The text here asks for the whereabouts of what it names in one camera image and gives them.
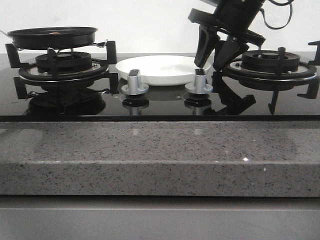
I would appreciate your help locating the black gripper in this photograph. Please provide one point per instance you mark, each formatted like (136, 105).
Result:
(232, 17)

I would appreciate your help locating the white round plate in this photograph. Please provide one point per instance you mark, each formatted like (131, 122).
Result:
(160, 70)

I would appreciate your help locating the black frying pan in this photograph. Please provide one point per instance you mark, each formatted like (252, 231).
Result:
(40, 39)

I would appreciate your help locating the fried egg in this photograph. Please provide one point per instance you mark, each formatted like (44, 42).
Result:
(54, 33)

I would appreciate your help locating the silver stove knob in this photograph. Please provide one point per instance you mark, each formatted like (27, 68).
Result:
(199, 86)
(134, 84)

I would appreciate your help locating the black burner with pan support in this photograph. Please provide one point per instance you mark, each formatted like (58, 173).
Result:
(59, 72)

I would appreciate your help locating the black glass gas cooktop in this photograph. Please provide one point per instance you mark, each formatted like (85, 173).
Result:
(103, 102)

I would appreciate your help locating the grey cabinet front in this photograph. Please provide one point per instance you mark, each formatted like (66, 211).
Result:
(158, 218)

